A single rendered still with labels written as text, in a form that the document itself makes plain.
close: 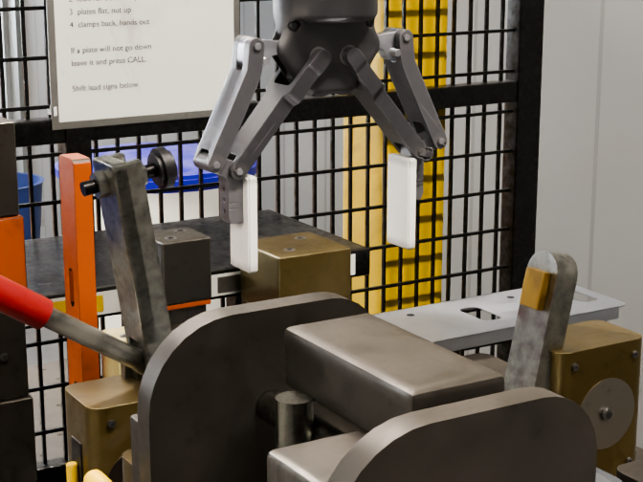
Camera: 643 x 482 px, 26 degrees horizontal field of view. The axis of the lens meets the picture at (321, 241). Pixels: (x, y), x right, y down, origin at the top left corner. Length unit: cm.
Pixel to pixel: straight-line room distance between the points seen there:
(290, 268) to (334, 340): 67
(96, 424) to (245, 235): 17
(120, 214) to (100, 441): 15
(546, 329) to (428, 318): 25
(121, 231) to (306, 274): 40
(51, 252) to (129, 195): 53
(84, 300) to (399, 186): 25
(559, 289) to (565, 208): 222
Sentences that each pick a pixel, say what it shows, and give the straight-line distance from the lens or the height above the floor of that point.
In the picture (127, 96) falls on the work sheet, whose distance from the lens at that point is 154.
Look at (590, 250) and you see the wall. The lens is 327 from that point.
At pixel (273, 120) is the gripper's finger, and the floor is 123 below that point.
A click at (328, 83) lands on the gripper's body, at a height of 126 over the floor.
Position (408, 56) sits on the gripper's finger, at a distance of 104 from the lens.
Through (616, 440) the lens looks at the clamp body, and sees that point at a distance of 115.
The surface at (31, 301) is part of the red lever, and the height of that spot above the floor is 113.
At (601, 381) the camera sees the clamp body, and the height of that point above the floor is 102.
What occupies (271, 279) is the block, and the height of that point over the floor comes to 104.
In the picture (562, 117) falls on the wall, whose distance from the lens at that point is 328.
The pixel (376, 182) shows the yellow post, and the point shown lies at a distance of 177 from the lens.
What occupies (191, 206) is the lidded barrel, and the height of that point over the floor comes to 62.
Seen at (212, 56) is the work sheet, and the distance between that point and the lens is 158.
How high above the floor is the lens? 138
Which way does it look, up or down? 14 degrees down
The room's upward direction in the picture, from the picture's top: straight up
